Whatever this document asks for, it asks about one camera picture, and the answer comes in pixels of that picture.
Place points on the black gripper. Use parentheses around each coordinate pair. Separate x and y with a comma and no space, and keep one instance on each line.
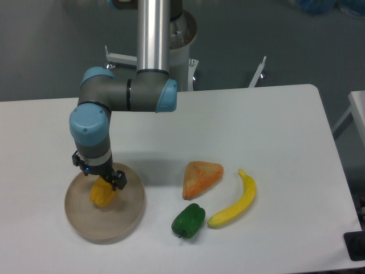
(101,166)

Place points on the yellow pepper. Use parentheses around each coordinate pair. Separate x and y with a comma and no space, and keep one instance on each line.
(102,193)

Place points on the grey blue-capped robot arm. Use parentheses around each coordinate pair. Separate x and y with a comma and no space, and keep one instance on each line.
(101,94)

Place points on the beige round plate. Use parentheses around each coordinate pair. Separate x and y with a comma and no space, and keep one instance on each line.
(115,220)

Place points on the green pepper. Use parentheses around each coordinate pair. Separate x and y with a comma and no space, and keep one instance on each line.
(189,221)

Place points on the orange triangular bread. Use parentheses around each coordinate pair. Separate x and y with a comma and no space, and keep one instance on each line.
(200,176)

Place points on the yellow banana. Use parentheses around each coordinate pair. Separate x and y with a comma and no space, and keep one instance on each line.
(234,211)

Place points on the black device at table edge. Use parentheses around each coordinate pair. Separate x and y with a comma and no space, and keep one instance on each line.
(355,245)

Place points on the white side table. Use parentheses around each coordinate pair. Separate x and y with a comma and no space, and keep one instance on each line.
(354,113)

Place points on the blue plastic bag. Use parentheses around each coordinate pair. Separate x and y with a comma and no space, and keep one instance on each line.
(353,8)

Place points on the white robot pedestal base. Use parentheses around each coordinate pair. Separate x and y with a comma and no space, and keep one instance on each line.
(183,31)

